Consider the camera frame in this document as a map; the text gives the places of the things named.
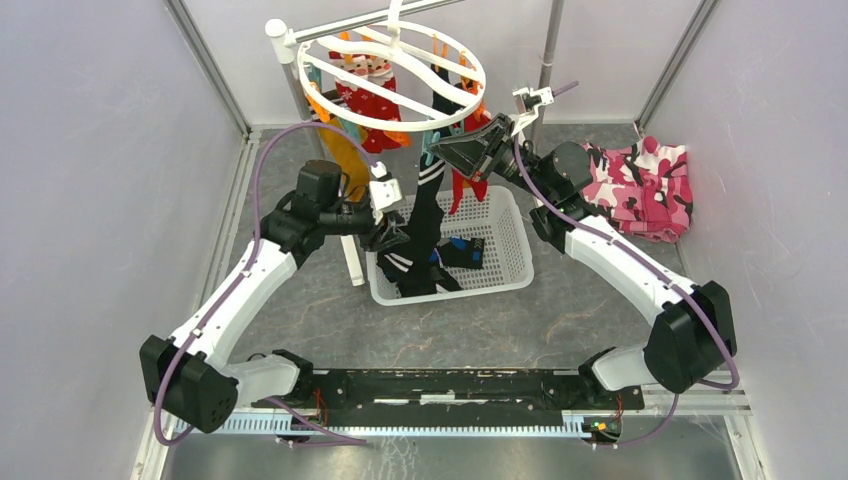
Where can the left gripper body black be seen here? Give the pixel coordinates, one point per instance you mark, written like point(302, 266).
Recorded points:
point(373, 241)

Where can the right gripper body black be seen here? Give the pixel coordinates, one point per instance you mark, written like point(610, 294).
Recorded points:
point(507, 163)

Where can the black sock white stripes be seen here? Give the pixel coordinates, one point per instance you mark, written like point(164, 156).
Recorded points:
point(424, 223)

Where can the black ankle sock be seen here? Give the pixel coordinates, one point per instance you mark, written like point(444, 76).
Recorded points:
point(439, 102)

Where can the black sock blue accents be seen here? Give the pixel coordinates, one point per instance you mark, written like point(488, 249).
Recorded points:
point(458, 252)

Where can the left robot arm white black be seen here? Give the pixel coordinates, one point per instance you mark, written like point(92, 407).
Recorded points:
point(189, 374)

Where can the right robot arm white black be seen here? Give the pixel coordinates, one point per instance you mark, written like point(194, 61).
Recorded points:
point(692, 338)

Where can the white round sock hanger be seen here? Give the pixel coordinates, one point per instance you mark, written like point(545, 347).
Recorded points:
point(408, 84)

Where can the mustard yellow striped sock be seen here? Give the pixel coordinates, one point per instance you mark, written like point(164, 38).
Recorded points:
point(343, 151)

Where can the white plastic perforated basket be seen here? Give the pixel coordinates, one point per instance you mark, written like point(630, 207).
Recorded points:
point(507, 257)

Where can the red snowflake christmas sock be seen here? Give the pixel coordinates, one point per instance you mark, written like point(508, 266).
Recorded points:
point(377, 70)

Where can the pink camouflage garment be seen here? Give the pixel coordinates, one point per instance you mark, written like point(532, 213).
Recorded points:
point(643, 190)

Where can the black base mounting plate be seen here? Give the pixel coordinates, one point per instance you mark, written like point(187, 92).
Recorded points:
point(455, 397)

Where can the white metal drying rack stand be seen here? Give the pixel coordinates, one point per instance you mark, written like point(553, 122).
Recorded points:
point(291, 49)

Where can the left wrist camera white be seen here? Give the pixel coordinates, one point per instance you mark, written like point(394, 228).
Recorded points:
point(384, 190)

